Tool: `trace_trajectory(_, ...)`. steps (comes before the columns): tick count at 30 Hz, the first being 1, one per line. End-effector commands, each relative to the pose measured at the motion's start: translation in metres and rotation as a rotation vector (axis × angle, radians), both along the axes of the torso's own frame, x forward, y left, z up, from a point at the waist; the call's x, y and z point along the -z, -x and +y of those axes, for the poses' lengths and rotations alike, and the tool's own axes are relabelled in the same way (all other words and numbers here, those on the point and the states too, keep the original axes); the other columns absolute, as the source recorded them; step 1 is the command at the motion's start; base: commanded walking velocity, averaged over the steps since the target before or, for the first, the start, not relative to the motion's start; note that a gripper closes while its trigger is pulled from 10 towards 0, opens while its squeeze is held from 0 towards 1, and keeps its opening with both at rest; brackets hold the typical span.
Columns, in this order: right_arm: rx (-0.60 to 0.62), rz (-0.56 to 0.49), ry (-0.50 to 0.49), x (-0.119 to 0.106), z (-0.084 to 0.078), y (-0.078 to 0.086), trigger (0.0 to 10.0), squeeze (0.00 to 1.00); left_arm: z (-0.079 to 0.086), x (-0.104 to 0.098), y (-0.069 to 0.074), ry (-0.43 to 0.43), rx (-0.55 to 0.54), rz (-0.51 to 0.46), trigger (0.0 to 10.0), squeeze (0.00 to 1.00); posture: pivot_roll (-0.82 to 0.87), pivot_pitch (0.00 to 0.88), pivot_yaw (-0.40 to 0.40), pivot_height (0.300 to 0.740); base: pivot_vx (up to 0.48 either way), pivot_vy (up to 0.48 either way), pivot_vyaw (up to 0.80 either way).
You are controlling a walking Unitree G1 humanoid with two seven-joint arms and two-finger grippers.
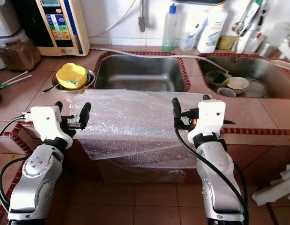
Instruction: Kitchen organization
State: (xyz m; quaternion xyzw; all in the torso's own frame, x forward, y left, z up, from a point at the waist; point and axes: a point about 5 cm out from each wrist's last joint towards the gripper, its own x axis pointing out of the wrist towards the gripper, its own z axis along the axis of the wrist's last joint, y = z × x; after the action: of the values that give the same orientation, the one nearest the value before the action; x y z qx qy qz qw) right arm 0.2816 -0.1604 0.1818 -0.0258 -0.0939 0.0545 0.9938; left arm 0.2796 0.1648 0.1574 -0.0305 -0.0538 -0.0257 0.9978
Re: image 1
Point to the metal spoon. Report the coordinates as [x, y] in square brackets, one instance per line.
[51, 88]

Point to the yellow plastic bowl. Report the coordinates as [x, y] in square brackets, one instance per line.
[70, 74]

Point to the stainless steel bowl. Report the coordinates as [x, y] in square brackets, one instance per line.
[91, 78]

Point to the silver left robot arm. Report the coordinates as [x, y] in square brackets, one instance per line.
[32, 183]

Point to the small grey cup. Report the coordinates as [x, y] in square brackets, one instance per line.
[226, 92]

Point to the green plastic container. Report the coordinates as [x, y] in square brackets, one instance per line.
[216, 77]

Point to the beige ceramic bowl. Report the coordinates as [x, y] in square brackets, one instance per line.
[237, 84]

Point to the clear bubble wrap sheet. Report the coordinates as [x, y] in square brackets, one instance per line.
[144, 126]

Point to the steel sink basin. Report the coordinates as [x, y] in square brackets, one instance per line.
[140, 75]
[262, 65]

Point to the grey plate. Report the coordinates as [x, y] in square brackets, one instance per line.
[257, 89]

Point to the clear plastic cup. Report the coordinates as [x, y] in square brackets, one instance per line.
[187, 43]

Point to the yellow sponge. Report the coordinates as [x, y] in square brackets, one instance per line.
[225, 42]

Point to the clear jar of brown powder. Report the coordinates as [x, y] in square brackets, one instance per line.
[18, 56]

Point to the white detergent bottle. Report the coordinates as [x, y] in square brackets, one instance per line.
[211, 30]

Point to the white blue toothbrush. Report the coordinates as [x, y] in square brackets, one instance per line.
[197, 29]

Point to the white utensil holder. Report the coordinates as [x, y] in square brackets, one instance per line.
[251, 43]

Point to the metal cup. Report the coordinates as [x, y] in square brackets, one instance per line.
[266, 49]

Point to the clear bottle with blue cap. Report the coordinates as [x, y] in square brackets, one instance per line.
[169, 30]

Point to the beige water ionizer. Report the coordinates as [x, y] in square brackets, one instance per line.
[63, 28]

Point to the metal ladle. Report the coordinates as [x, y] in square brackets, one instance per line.
[238, 26]

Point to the black pan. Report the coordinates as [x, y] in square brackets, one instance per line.
[200, 2]

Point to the grey metal faucet spout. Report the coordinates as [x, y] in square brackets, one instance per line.
[142, 18]

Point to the white grey plastic jug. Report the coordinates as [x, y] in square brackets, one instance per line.
[6, 18]

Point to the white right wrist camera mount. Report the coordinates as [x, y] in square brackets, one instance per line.
[208, 117]

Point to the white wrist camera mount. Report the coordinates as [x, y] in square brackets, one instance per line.
[208, 117]
[46, 119]

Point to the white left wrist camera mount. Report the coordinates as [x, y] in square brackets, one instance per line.
[46, 119]

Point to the white plastic frame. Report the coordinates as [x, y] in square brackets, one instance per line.
[276, 187]

